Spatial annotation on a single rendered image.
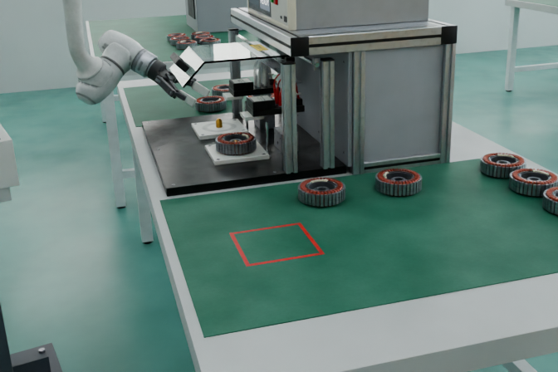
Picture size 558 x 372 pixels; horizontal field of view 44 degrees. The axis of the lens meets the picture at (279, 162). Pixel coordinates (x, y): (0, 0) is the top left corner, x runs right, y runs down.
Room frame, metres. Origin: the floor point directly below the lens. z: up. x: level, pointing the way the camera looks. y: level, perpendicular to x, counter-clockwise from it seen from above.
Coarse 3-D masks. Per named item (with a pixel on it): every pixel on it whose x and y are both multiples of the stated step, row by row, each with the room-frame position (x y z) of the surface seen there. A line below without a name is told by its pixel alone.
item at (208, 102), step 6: (204, 96) 2.42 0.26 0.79; (210, 96) 2.43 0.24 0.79; (216, 96) 2.42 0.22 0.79; (198, 102) 2.35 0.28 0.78; (204, 102) 2.34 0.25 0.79; (210, 102) 2.34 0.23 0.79; (216, 102) 2.34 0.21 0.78; (222, 102) 2.35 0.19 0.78; (198, 108) 2.35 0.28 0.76; (204, 108) 2.33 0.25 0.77; (210, 108) 2.33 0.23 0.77; (216, 108) 2.34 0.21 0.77; (222, 108) 2.35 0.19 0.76
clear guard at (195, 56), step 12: (192, 48) 1.82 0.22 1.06; (204, 48) 1.81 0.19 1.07; (216, 48) 1.81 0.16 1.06; (228, 48) 1.80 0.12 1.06; (240, 48) 1.79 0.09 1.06; (252, 48) 1.79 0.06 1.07; (276, 48) 1.78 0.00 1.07; (192, 60) 1.72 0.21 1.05; (204, 60) 1.65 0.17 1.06; (216, 60) 1.64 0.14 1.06; (228, 60) 1.64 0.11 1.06; (240, 60) 1.65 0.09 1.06; (180, 72) 1.72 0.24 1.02; (192, 72) 1.64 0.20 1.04; (180, 84) 1.64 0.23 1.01
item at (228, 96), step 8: (232, 80) 2.07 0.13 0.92; (240, 80) 2.07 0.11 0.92; (248, 80) 2.07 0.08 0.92; (232, 88) 2.03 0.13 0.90; (240, 88) 2.03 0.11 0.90; (248, 88) 2.04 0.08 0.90; (256, 88) 2.04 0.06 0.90; (264, 88) 2.05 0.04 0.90; (272, 88) 2.05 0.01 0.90; (224, 96) 2.05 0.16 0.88; (232, 96) 2.02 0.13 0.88; (240, 96) 2.03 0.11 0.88
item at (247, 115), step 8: (256, 96) 1.85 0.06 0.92; (264, 96) 1.85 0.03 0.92; (248, 104) 1.84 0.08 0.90; (256, 104) 1.79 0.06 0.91; (264, 104) 1.80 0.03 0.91; (272, 104) 1.80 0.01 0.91; (240, 112) 1.84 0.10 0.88; (248, 112) 1.83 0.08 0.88; (256, 112) 1.79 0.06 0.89; (264, 112) 1.79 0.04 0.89; (272, 112) 1.80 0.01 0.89; (280, 112) 1.81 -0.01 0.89
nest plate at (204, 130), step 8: (224, 120) 2.11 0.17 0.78; (232, 120) 2.11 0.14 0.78; (200, 128) 2.03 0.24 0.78; (208, 128) 2.03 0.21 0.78; (216, 128) 2.03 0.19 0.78; (224, 128) 2.03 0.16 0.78; (232, 128) 2.02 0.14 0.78; (240, 128) 2.02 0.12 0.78; (200, 136) 1.95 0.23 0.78; (208, 136) 1.96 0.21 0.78; (216, 136) 1.96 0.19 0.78
